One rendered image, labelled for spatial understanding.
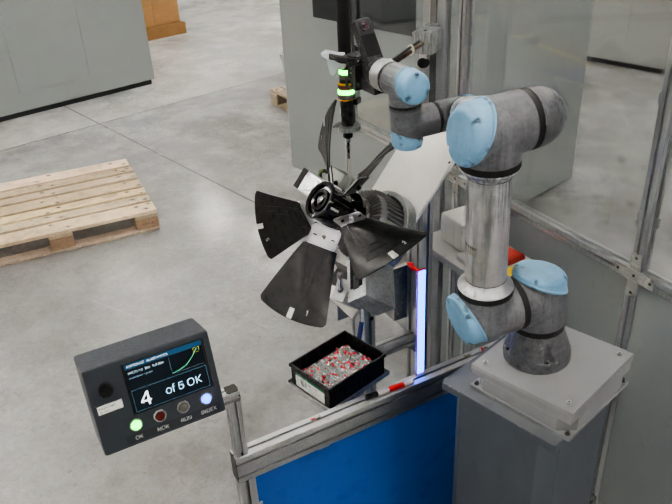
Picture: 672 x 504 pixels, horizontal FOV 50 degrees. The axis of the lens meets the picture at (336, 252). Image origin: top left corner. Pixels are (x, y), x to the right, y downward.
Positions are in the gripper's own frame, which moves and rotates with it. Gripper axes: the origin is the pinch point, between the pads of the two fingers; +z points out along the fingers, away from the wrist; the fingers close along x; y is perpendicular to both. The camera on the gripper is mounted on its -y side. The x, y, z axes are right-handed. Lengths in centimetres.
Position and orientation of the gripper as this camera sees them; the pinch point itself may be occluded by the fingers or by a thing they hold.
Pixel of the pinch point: (339, 48)
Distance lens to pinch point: 192.4
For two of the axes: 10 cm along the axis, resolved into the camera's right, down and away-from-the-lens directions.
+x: 8.7, -2.7, 4.0
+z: -4.9, -4.1, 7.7
